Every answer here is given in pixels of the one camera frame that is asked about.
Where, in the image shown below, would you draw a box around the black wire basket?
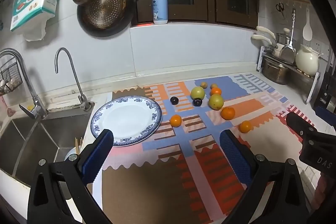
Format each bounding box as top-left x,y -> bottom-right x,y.
0,61 -> 23,94

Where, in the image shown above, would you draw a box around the white pump soap bottle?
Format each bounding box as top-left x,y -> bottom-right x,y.
152,0 -> 168,25

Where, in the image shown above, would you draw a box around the colourful patterned table mat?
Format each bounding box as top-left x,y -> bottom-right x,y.
101,73 -> 305,224

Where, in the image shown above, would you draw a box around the stainless steel sink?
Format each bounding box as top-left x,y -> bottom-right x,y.
0,109 -> 92,184

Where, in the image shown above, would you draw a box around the wooden chopsticks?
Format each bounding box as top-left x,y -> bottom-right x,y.
75,137 -> 84,155

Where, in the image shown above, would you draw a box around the copper perforated strainer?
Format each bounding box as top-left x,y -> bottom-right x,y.
83,0 -> 126,29

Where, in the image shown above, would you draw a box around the white ceramic teapot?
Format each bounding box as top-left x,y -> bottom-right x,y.
296,44 -> 324,76

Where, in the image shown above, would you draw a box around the thin curved steel faucet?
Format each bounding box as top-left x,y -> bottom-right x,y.
55,47 -> 93,110

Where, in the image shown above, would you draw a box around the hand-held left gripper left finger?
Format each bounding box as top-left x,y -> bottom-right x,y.
28,129 -> 114,224

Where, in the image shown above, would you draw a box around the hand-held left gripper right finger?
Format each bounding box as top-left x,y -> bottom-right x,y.
219,130 -> 315,224

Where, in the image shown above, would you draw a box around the blue rimmed white plate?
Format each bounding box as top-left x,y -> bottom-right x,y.
91,96 -> 163,146

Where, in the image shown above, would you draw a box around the white handled steel pot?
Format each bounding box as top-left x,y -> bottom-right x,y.
256,26 -> 292,46

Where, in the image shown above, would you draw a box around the white plastic bag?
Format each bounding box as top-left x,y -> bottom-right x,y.
22,13 -> 55,42

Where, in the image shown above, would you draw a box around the white metal dish rack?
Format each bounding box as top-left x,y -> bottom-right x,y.
259,46 -> 321,105

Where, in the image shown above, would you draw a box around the white rice spoon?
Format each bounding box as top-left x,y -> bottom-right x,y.
303,7 -> 313,41

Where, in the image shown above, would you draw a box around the green round fruit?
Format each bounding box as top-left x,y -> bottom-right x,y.
190,86 -> 205,100
208,94 -> 224,110

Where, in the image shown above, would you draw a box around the pink cloth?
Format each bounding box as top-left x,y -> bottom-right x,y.
0,95 -> 16,117

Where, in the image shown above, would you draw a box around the white handled pan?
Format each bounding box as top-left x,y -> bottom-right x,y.
251,34 -> 279,54

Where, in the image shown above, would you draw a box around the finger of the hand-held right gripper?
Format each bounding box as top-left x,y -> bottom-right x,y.
286,112 -> 319,141

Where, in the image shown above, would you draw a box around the large steel pot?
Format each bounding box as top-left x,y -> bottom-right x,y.
262,56 -> 290,85

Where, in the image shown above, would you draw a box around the large steel faucet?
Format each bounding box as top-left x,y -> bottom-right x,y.
0,48 -> 49,119

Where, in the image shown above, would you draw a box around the white power outlet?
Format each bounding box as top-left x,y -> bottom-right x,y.
302,40 -> 330,60

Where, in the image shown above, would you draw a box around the steel spatula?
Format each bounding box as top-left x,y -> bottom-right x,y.
280,9 -> 297,64

